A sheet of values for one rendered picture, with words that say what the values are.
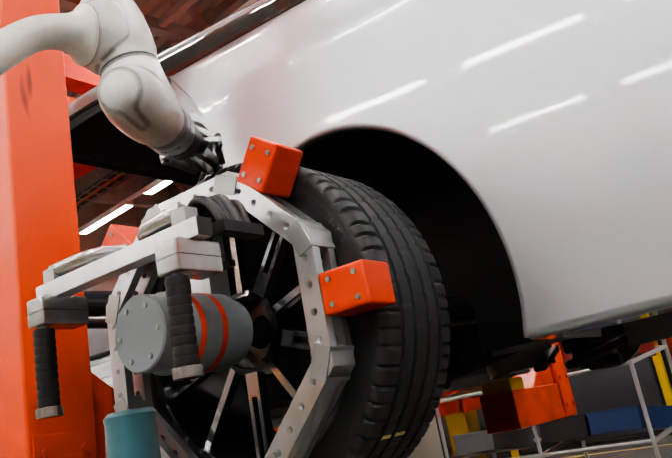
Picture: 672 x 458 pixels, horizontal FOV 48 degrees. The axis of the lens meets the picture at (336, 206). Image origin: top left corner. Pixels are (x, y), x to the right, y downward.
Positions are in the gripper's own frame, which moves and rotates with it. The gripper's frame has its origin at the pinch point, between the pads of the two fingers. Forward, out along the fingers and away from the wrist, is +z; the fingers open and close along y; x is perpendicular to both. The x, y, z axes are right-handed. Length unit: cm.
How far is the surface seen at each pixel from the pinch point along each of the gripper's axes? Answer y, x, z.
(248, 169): 11.8, -10.2, -19.0
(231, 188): 7.6, -12.0, -17.3
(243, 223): 12.0, -23.4, -29.8
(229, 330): 1.6, -36.1, -15.0
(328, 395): 16, -51, -17
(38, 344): -28.3, -31.7, -24.6
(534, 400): 56, -56, 217
